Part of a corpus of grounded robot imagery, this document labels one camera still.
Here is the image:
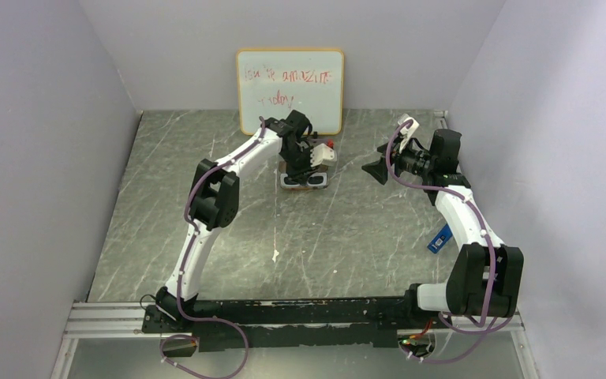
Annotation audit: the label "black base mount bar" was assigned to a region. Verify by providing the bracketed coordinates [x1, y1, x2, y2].
[141, 291, 447, 352]

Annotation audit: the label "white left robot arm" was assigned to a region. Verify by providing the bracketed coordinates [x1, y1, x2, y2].
[155, 111, 319, 332]

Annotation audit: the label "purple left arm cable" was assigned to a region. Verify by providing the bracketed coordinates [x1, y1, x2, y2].
[159, 115, 267, 379]

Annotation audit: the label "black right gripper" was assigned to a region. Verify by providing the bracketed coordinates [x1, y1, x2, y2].
[362, 135, 436, 185]

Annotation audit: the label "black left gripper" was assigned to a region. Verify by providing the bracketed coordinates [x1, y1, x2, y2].
[281, 144, 321, 187]

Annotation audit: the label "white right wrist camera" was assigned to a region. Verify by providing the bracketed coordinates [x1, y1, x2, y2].
[398, 114, 420, 152]

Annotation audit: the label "white frame sunglasses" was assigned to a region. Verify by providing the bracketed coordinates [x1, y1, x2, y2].
[279, 173, 328, 190]

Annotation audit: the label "small blue card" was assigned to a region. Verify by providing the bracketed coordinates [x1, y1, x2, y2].
[427, 224, 453, 254]

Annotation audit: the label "yellow framed whiteboard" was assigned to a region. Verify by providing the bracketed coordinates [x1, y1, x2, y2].
[236, 47, 345, 135]

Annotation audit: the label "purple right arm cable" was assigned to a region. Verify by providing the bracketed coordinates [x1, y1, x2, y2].
[384, 118, 516, 366]

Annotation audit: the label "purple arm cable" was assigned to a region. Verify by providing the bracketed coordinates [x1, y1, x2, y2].
[384, 118, 516, 366]
[159, 115, 267, 379]

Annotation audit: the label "plaid glasses case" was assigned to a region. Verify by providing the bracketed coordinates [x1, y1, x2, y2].
[278, 160, 329, 190]

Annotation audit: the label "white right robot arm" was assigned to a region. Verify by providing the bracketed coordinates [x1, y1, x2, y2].
[362, 129, 524, 328]

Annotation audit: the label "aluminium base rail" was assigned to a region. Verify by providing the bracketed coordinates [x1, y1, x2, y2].
[49, 110, 539, 379]

